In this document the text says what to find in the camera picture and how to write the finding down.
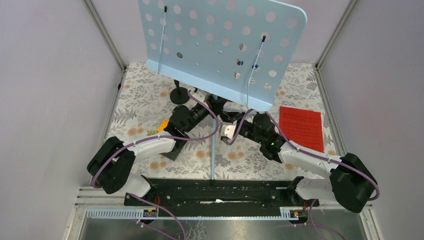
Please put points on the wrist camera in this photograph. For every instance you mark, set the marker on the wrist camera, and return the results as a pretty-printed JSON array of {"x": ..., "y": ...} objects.
[
  {"x": 227, "y": 130},
  {"x": 201, "y": 96}
]

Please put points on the light blue music stand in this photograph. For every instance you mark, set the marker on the light blue music stand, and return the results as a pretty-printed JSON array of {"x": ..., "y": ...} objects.
[{"x": 238, "y": 50}]

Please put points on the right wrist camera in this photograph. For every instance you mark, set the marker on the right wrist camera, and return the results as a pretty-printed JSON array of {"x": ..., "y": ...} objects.
[{"x": 227, "y": 130}]

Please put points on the grey cable duct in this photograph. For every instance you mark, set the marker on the grey cable duct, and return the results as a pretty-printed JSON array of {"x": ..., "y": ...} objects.
[{"x": 278, "y": 213}]

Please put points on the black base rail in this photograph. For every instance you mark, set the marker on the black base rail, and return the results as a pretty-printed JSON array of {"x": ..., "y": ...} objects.
[{"x": 234, "y": 196}]

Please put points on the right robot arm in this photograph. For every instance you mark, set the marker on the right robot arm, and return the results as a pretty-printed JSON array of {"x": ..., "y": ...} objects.
[{"x": 343, "y": 179}]

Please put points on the dark grey building baseplate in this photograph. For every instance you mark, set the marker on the dark grey building baseplate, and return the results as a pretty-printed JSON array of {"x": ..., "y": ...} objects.
[{"x": 178, "y": 145}]

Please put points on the orange toy block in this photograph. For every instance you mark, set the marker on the orange toy block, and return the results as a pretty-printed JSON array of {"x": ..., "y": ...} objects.
[{"x": 162, "y": 126}]

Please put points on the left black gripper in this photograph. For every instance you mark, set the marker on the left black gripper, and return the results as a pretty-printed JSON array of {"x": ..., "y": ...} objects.
[{"x": 215, "y": 103}]

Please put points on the red sheet music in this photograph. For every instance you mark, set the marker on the red sheet music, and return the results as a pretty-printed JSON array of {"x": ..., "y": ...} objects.
[{"x": 304, "y": 127}]

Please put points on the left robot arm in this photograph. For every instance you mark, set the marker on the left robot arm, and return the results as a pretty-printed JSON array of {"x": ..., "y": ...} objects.
[{"x": 111, "y": 166}]

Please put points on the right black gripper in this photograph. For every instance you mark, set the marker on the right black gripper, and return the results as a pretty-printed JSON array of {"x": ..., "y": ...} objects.
[{"x": 231, "y": 117}]

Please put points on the yellow-green transparent piece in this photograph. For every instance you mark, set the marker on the yellow-green transparent piece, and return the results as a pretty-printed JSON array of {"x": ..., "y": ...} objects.
[{"x": 151, "y": 132}]

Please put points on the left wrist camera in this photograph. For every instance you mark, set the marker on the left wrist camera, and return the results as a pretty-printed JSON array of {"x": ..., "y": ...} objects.
[{"x": 201, "y": 96}]

